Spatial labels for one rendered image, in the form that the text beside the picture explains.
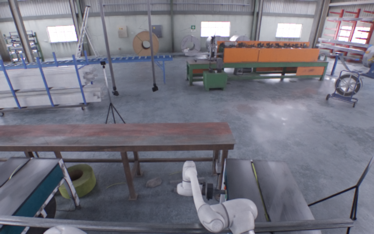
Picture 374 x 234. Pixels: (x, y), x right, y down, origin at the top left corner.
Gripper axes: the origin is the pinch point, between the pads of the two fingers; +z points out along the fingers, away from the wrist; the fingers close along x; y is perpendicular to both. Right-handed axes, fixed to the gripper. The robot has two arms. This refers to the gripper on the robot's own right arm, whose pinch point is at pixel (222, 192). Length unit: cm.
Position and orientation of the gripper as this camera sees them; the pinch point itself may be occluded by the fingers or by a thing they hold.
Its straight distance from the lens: 167.7
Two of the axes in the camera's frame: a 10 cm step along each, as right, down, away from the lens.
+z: 9.9, 0.4, -1.0
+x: 0.0, -9.3, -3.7
